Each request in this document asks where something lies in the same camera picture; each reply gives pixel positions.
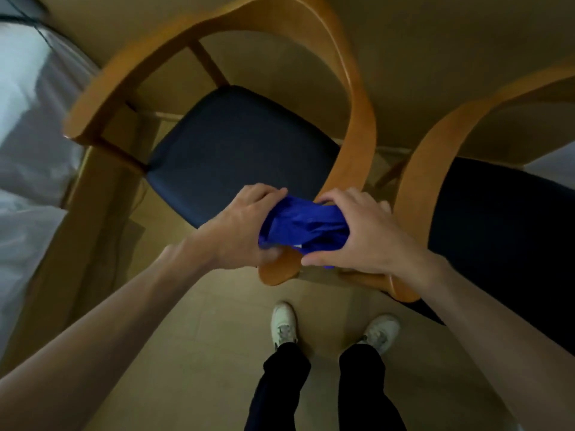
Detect person's right hand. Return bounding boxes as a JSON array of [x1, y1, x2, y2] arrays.
[[300, 187, 438, 290]]

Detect person's left hand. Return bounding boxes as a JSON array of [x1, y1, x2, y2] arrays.
[[189, 183, 288, 271]]

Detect blue cloth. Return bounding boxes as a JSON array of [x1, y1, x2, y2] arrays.
[[258, 195, 350, 269]]

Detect person's left forearm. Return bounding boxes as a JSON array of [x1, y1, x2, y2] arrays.
[[0, 238, 212, 431]]

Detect person's right forearm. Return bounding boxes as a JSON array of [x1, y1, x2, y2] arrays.
[[413, 253, 575, 431]]

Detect person's left white shoe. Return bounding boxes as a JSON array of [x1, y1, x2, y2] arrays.
[[271, 302, 299, 350]]

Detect person's white shoe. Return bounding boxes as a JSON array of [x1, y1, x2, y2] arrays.
[[271, 302, 299, 350], [358, 314, 401, 355]]

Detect person's right white shoe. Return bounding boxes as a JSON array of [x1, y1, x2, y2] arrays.
[[358, 314, 401, 355]]

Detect wooden chair with dark seat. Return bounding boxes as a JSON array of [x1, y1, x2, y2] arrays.
[[339, 58, 575, 355], [63, 0, 378, 287]]

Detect person's black trousers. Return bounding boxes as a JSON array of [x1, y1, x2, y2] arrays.
[[244, 342, 407, 431]]

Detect white bed sheet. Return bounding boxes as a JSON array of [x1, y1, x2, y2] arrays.
[[0, 20, 99, 355]]

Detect wooden bed frame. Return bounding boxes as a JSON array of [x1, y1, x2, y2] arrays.
[[0, 103, 162, 377]]

